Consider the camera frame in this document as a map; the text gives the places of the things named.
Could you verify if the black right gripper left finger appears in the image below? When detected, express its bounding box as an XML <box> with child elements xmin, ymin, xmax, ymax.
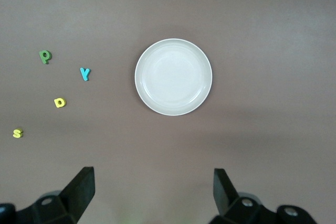
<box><xmin>0</xmin><ymin>166</ymin><xmax>96</xmax><ymax>224</ymax></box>

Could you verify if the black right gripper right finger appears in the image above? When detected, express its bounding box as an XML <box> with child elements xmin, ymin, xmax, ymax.
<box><xmin>209</xmin><ymin>168</ymin><xmax>320</xmax><ymax>224</ymax></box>

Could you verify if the teal letter y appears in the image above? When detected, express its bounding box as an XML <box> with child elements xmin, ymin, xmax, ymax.
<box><xmin>79</xmin><ymin>67</ymin><xmax>91</xmax><ymax>82</ymax></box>

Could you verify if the green letter p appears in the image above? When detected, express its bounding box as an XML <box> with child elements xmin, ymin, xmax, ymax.
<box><xmin>38</xmin><ymin>50</ymin><xmax>53</xmax><ymax>65</ymax></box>

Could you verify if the beige brown plate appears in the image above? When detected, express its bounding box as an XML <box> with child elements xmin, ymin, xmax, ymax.
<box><xmin>134</xmin><ymin>38</ymin><xmax>213</xmax><ymax>116</ymax></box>

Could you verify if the brown table cover sheet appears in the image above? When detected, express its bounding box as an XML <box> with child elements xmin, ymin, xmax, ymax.
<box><xmin>0</xmin><ymin>0</ymin><xmax>336</xmax><ymax>224</ymax></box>

